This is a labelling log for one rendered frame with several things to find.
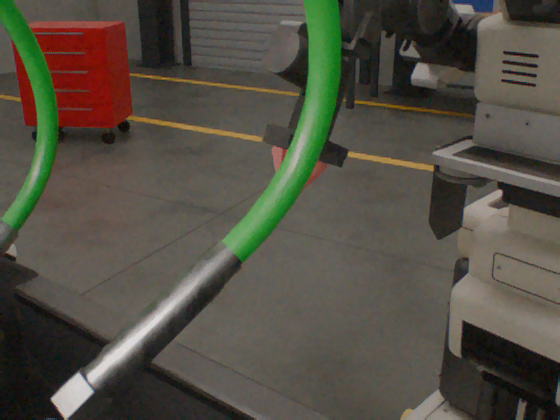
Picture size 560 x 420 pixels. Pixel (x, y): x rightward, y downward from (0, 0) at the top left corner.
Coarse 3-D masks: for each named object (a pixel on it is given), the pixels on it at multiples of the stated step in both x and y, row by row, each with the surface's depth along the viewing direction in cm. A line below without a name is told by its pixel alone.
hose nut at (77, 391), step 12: (84, 372) 25; (72, 384) 24; (84, 384) 24; (60, 396) 24; (72, 396) 24; (84, 396) 24; (96, 396) 24; (60, 408) 24; (72, 408) 24; (84, 408) 24; (96, 408) 24
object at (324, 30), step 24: (312, 0) 24; (336, 0) 24; (312, 24) 24; (336, 24) 24; (312, 48) 25; (336, 48) 25; (312, 72) 25; (336, 72) 25; (312, 96) 26; (336, 96) 26; (312, 120) 26; (312, 144) 26; (288, 168) 26; (312, 168) 26; (264, 192) 26; (288, 192) 26; (264, 216) 26; (240, 240) 26; (264, 240) 26
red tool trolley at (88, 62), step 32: (32, 32) 420; (64, 32) 417; (96, 32) 415; (64, 64) 426; (96, 64) 424; (32, 96) 438; (64, 96) 436; (96, 96) 433; (128, 96) 470; (128, 128) 481
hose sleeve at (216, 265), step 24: (192, 264) 26; (216, 264) 25; (240, 264) 26; (168, 288) 26; (192, 288) 25; (216, 288) 26; (144, 312) 25; (168, 312) 25; (192, 312) 25; (120, 336) 25; (144, 336) 25; (168, 336) 25; (96, 360) 25; (120, 360) 25; (144, 360) 25; (96, 384) 24; (120, 384) 25
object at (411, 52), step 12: (456, 12) 90; (444, 24) 89; (456, 24) 89; (432, 36) 90; (444, 36) 90; (408, 48) 98; (420, 48) 92; (432, 48) 91; (444, 48) 91; (408, 60) 98; (420, 60) 96; (432, 60) 94; (444, 60) 92
